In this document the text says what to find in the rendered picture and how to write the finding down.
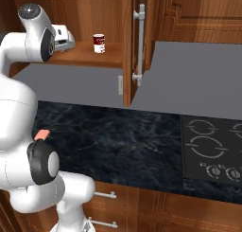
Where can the open wooden cabinet door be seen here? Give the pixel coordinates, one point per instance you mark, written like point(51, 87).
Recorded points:
point(127, 52)

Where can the grey hob knob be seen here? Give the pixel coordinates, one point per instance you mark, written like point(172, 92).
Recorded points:
point(215, 171)
point(235, 173)

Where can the beige wall socket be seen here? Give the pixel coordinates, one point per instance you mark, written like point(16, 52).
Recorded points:
point(120, 85)

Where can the wooden base cupboard door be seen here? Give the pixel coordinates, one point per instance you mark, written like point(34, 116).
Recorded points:
point(189, 213)

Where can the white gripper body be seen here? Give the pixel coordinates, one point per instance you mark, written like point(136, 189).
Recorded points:
point(68, 40)

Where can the red and white can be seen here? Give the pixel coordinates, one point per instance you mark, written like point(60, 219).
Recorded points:
point(99, 44)

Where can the black hob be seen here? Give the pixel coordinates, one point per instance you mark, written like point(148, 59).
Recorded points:
point(204, 147)

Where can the salmon pink block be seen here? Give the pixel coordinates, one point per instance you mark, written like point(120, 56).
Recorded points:
point(42, 135)

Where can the closed wooden cabinet door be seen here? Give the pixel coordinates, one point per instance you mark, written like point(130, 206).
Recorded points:
point(195, 14)

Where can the open wooden wall cabinet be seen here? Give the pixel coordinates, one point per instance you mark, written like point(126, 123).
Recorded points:
point(85, 56)

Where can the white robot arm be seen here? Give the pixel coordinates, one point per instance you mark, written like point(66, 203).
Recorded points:
point(15, 116)

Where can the wooden drawer front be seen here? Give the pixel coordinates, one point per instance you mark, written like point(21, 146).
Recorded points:
point(126, 198)
point(126, 223)

